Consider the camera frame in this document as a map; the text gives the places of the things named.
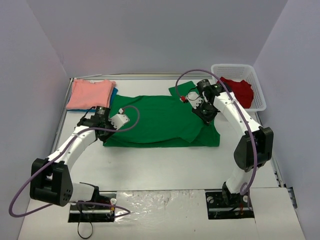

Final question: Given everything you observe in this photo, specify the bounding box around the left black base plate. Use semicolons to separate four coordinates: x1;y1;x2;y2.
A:
68;191;117;223

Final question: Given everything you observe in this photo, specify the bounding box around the pink folded t shirt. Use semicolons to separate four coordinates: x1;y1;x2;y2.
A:
66;79;116;110

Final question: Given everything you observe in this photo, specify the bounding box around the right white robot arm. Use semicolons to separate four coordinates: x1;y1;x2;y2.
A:
187;79;274;207

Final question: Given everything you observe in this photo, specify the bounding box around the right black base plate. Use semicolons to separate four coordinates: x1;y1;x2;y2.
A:
205;189;255;220

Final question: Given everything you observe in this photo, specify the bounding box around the red t shirt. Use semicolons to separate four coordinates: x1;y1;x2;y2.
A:
220;76;254;109

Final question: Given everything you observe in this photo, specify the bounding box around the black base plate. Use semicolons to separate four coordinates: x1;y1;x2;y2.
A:
68;191;117;223
205;189;255;220

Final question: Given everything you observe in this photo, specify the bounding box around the white plastic basket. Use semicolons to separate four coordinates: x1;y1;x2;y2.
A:
211;63;267;112

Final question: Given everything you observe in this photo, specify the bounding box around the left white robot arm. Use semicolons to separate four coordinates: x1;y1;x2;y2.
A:
29;106;129;209

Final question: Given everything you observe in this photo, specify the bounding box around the green t shirt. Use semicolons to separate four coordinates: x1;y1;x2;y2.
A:
103;81;220;148

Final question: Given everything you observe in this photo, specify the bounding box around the thin black cable loop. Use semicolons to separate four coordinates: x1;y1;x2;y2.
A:
77;221;95;239

